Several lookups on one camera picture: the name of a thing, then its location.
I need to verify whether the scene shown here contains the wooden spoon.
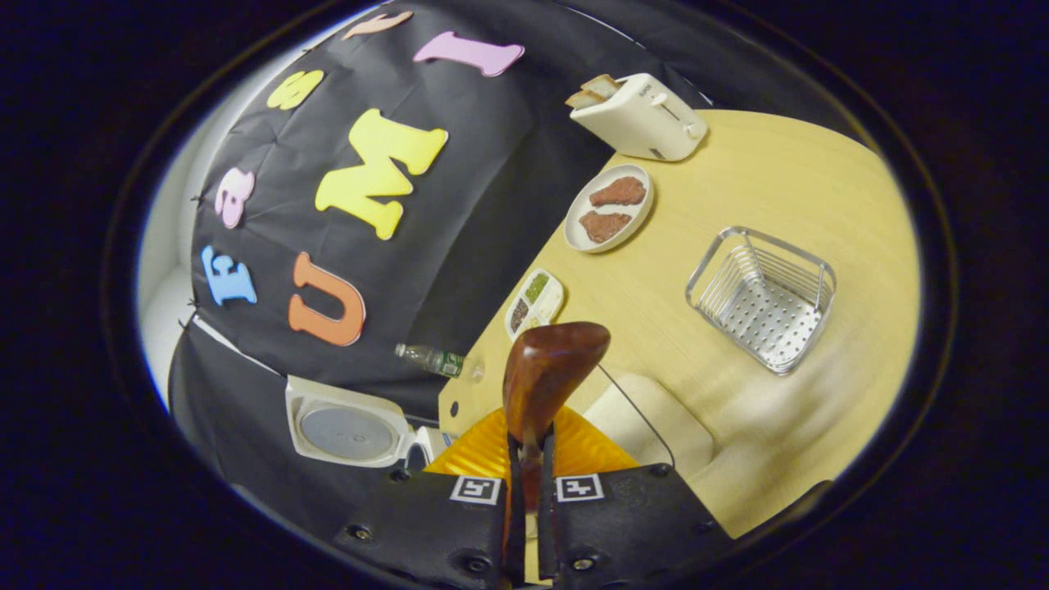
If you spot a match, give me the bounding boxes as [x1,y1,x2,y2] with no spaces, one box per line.
[502,321,612,542]

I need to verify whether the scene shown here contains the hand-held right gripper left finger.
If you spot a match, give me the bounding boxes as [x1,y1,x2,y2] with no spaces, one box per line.
[332,407,526,590]

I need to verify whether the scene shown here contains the white round plate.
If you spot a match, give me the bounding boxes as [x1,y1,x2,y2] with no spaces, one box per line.
[564,164,655,254]

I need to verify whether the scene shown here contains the brown meat piece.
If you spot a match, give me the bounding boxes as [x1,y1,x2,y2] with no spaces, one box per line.
[579,211,633,244]
[588,176,647,207]

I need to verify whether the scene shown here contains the metal chopstick holder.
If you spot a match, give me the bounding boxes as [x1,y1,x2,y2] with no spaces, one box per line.
[685,226,838,376]

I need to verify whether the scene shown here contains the cream toaster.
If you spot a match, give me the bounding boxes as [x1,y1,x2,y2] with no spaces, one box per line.
[568,72,709,162]

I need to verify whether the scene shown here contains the white rice cooker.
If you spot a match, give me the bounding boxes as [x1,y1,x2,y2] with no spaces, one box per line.
[284,375,460,472]

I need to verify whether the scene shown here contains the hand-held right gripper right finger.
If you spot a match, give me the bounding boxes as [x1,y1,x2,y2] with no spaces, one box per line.
[537,406,736,590]

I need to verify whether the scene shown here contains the clear water bottle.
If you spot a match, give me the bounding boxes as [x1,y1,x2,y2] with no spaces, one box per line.
[395,343,484,382]

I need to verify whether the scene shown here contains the white divided seasoning plate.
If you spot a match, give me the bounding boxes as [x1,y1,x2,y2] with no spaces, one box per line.
[504,269,565,341]

